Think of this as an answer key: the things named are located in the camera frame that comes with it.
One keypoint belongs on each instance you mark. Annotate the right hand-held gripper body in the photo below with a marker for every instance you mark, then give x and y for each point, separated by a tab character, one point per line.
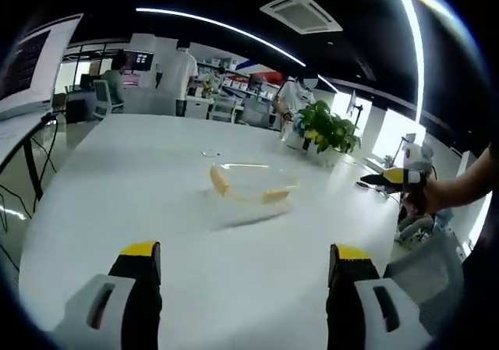
419	157

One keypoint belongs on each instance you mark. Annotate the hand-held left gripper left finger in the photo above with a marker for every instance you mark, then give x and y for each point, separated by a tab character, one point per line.
117	303

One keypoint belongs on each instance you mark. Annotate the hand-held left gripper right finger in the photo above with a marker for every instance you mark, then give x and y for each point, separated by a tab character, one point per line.
354	307

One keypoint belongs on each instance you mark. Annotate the clear box with yellow buckles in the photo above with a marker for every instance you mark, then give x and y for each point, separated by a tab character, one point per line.
249	188

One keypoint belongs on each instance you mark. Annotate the white planter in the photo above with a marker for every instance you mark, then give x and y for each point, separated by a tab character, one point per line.
327	158

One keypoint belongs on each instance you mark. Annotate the green potted plant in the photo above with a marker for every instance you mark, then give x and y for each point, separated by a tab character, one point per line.
329	126

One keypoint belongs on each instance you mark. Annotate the long ceiling light strip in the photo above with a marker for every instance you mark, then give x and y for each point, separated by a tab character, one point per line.
415	46

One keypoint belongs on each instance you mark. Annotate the ceiling air conditioner vent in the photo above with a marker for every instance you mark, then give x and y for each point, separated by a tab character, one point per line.
302	13

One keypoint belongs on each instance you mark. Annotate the white side desk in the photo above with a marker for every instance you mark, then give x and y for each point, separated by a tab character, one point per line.
15	131

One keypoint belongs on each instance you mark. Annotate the white office chair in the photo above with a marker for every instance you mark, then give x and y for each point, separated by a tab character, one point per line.
102	98

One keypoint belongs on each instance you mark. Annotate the curved ceiling light strip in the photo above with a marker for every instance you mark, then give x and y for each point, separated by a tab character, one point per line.
218	22

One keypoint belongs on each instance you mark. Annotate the lit computer monitor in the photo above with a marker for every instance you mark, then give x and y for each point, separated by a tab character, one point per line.
142	61

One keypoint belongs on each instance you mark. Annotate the large wall screen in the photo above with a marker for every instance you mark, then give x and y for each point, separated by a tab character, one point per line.
43	65

